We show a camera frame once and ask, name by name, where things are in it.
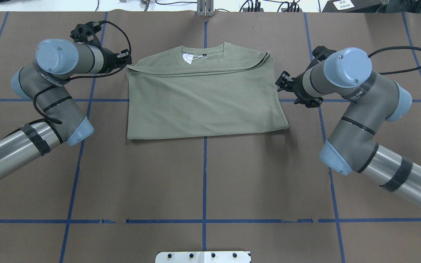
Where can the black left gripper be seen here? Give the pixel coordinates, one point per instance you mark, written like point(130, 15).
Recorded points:
point(110, 60)

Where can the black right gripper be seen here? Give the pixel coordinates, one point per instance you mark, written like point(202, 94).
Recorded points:
point(296, 86)

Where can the olive green long-sleeve shirt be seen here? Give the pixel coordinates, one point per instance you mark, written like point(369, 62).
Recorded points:
point(230, 90)

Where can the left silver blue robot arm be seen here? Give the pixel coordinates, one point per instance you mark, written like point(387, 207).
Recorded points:
point(57, 62)

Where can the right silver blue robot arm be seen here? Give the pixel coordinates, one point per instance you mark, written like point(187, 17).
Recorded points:
point(373, 100)

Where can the white neck label tag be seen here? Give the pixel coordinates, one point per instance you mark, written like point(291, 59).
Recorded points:
point(189, 58)

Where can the orange black connector board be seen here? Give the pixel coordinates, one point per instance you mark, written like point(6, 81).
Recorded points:
point(251, 6)

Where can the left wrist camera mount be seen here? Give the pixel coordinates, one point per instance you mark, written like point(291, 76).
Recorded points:
point(86, 34)

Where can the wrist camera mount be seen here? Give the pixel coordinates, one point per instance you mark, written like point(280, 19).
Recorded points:
point(86, 34)
point(321, 53)

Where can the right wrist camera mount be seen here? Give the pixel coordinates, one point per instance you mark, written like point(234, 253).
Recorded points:
point(321, 53)

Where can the aluminium frame post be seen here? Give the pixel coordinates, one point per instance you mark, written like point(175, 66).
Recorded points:
point(205, 8)

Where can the white central pedestal column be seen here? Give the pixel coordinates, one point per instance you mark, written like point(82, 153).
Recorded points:
point(204, 257)

